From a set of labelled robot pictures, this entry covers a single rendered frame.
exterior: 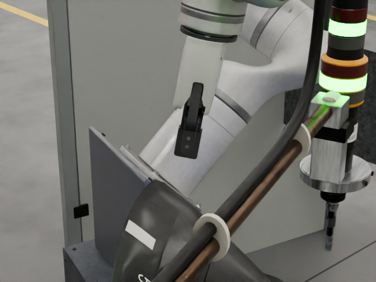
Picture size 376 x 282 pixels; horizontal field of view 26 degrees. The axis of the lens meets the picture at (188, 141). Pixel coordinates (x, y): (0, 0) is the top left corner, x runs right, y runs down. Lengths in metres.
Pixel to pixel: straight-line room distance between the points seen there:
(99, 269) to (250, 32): 0.54
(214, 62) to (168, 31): 1.76
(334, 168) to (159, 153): 0.72
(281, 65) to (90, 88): 1.34
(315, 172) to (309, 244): 2.67
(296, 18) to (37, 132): 3.14
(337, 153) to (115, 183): 0.76
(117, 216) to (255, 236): 1.89
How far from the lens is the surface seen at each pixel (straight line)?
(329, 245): 0.86
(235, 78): 1.46
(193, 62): 1.02
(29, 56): 5.69
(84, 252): 1.66
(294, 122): 0.65
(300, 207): 3.42
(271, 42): 1.48
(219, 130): 1.46
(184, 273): 0.49
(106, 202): 1.54
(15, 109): 4.81
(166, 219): 0.80
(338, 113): 0.74
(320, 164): 0.78
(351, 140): 0.79
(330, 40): 0.76
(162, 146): 1.46
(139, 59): 2.76
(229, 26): 1.03
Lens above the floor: 1.82
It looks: 25 degrees down
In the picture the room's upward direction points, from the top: straight up
